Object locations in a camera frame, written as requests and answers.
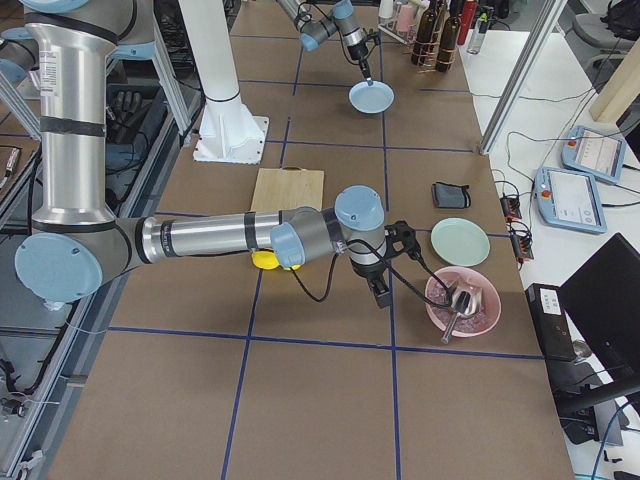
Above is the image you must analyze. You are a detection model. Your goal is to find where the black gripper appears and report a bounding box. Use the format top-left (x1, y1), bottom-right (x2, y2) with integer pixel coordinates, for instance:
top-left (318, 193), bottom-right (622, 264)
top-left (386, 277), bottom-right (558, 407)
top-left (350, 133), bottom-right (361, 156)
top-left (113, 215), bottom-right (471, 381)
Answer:
top-left (349, 43), bottom-right (373, 83)
top-left (353, 263), bottom-right (392, 307)

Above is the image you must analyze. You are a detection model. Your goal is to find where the light blue plate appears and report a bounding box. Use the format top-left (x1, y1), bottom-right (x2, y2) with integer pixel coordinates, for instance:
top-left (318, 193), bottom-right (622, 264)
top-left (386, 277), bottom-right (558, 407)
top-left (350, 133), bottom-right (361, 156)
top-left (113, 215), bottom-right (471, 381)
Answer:
top-left (349, 81), bottom-right (395, 114)

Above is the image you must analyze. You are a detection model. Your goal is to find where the light green plate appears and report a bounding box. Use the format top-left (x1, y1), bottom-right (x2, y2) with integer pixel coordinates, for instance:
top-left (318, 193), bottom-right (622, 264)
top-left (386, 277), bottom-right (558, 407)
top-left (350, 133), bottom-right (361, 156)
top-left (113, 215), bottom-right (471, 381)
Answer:
top-left (431, 218), bottom-right (491, 267)

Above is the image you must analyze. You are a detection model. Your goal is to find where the pink cup on rack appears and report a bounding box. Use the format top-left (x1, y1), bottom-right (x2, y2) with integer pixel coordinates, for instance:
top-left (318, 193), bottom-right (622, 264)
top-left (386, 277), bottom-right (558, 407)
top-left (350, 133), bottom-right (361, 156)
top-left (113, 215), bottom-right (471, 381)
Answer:
top-left (395, 4), bottom-right (414, 34)

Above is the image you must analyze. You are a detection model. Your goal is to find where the pink bowl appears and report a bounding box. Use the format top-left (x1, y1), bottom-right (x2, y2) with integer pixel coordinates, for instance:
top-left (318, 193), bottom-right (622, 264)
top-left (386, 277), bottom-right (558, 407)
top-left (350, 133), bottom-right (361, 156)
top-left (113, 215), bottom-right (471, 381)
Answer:
top-left (425, 266), bottom-right (501, 341)

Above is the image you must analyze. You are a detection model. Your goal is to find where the dark glass bottle upper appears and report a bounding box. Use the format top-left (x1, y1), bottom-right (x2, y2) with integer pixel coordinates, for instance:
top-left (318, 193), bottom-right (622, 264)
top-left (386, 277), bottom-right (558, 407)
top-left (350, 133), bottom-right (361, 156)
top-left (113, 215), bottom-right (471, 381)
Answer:
top-left (411, 1), bottom-right (447, 66)

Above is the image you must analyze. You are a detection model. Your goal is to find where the metal scoop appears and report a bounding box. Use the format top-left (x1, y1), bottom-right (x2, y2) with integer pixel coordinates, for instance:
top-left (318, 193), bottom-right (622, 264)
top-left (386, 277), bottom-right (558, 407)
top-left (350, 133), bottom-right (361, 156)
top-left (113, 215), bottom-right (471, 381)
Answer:
top-left (441, 283), bottom-right (483, 344)

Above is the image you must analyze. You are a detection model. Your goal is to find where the silver water bottle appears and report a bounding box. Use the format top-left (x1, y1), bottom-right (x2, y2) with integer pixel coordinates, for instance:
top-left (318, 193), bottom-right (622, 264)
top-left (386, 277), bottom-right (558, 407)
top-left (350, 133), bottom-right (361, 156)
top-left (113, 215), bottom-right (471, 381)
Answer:
top-left (467, 12), bottom-right (490, 55)

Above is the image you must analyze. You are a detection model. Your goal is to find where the yellow lemon near board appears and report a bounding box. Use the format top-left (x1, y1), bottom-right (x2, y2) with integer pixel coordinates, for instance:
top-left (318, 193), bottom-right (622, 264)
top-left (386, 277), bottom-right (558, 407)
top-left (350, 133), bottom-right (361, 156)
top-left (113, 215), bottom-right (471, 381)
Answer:
top-left (251, 250), bottom-right (280, 270)

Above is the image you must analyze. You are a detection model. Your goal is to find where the dark grey folded cloth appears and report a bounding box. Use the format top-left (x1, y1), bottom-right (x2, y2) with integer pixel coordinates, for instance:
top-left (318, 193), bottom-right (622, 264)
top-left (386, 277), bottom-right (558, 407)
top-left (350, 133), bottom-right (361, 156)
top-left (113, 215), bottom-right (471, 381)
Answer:
top-left (431, 182), bottom-right (472, 209)

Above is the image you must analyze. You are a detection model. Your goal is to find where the red cylinder bottle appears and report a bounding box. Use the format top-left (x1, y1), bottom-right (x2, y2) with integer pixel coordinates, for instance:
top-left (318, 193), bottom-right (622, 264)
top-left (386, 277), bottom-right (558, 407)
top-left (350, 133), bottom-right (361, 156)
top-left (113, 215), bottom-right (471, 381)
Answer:
top-left (460, 0), bottom-right (478, 32)

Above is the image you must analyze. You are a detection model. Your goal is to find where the wooden cutting board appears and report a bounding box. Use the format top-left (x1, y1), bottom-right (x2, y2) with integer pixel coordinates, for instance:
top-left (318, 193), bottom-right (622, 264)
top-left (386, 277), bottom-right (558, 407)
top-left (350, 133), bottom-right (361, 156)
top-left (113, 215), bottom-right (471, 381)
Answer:
top-left (250, 168), bottom-right (325, 212)

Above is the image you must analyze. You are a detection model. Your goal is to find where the black computer case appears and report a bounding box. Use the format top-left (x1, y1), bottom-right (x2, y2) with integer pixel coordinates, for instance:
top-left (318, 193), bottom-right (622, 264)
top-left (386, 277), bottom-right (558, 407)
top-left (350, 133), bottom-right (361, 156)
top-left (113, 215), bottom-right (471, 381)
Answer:
top-left (525, 283), bottom-right (581, 363)

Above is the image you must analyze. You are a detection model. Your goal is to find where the teach pendant near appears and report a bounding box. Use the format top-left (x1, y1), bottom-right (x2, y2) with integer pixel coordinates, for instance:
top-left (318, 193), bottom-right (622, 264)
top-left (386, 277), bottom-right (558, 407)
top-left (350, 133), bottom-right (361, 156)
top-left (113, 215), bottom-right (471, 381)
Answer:
top-left (534, 167), bottom-right (607, 234)

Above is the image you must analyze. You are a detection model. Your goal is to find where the teach pendant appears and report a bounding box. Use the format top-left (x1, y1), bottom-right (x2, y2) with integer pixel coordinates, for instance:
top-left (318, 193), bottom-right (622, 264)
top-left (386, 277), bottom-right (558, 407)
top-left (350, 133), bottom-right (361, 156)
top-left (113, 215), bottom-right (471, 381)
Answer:
top-left (534, 167), bottom-right (607, 234)
top-left (561, 125), bottom-right (627, 185)

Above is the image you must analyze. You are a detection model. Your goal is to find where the black monitor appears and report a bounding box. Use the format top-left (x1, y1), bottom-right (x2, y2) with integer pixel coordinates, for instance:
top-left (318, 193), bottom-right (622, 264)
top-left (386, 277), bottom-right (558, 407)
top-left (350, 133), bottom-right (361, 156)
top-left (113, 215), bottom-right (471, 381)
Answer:
top-left (559, 233), bottom-right (639, 380)

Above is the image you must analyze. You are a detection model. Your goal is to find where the teach pendant far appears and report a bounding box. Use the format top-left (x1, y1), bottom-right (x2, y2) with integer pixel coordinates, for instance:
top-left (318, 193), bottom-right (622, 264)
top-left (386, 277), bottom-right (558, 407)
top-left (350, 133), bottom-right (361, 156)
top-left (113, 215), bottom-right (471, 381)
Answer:
top-left (561, 125), bottom-right (627, 185)

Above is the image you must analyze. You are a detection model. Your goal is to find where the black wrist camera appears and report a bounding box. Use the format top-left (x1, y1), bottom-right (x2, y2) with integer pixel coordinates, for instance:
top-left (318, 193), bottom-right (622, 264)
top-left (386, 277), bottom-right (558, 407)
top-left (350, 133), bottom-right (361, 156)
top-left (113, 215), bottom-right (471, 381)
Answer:
top-left (384, 220), bottom-right (424, 262)
top-left (366, 29), bottom-right (381, 47)

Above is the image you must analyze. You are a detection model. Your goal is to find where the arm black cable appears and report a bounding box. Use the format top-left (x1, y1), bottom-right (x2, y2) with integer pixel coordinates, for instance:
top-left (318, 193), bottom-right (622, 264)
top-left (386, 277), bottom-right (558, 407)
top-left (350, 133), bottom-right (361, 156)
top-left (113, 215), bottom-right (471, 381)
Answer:
top-left (294, 239), bottom-right (459, 314)

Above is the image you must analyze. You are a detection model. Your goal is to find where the copper wire bottle rack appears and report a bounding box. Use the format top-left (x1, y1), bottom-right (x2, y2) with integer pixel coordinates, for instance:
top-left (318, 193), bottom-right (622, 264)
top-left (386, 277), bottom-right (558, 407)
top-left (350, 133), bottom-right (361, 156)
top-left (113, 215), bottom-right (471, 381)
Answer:
top-left (417, 1), bottom-right (450, 72)

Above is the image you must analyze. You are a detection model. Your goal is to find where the white camera stand column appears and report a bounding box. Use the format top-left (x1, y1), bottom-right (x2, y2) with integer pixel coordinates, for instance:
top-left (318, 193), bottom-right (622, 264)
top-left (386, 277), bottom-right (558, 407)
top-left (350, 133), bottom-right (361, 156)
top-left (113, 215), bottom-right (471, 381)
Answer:
top-left (179, 0), bottom-right (269, 165)

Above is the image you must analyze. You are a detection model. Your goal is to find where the aluminium frame post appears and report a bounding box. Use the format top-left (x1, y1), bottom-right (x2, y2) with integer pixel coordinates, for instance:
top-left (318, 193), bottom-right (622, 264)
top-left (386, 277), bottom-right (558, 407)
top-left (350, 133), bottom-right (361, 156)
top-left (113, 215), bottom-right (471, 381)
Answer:
top-left (479, 0), bottom-right (567, 155)

